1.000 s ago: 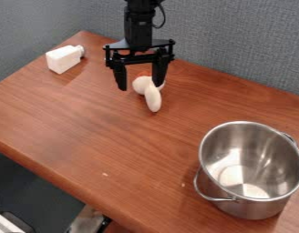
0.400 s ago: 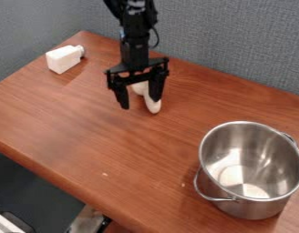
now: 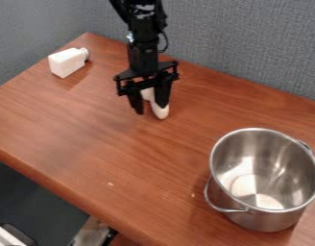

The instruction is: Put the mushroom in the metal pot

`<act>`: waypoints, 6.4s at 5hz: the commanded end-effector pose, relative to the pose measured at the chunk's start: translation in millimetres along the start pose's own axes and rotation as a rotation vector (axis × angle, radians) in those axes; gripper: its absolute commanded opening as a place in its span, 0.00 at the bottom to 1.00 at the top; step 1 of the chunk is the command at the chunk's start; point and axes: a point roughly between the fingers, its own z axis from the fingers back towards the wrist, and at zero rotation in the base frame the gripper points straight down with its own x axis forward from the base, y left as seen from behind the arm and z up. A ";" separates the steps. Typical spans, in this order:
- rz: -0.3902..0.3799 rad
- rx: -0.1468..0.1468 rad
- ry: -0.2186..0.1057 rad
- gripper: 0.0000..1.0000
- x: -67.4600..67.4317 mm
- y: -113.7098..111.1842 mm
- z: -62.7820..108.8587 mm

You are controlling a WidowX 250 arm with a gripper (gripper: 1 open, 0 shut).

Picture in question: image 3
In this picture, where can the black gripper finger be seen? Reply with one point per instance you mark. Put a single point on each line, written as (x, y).
(162, 91)
(135, 100)

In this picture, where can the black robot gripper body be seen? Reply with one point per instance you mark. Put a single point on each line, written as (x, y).
(147, 72)

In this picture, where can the white plush mushroom toy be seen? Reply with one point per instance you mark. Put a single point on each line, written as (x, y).
(149, 96)

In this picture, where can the stainless steel metal pot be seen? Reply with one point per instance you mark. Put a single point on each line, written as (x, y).
(262, 179)

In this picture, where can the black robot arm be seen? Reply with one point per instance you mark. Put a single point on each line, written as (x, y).
(146, 18)

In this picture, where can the white plastic bottle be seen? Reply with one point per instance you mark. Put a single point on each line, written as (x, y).
(67, 61)

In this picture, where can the white object at corner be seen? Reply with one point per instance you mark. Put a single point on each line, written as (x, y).
(8, 239)

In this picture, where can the table leg bracket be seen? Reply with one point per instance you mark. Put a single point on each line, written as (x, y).
(95, 234)

